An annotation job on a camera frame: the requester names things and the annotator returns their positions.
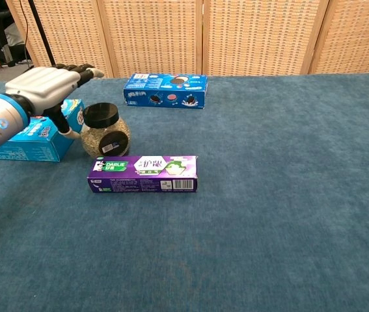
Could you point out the woven wooden folding screen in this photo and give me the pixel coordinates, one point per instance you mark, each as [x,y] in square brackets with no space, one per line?
[203,35]

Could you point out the purple Darlie toothpaste box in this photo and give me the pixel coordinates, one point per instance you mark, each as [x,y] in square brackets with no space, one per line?
[145,174]

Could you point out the light blue cookie box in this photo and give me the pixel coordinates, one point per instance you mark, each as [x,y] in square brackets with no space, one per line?
[37,139]

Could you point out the dark blue Oreo box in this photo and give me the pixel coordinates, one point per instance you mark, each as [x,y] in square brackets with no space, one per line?
[164,92]

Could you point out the black tripod stand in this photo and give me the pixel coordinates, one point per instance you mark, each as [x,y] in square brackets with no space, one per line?
[42,35]

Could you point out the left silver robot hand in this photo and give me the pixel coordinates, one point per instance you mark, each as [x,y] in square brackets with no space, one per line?
[46,86]

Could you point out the glass jar with black lid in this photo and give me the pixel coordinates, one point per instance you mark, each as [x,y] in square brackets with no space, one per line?
[106,136]

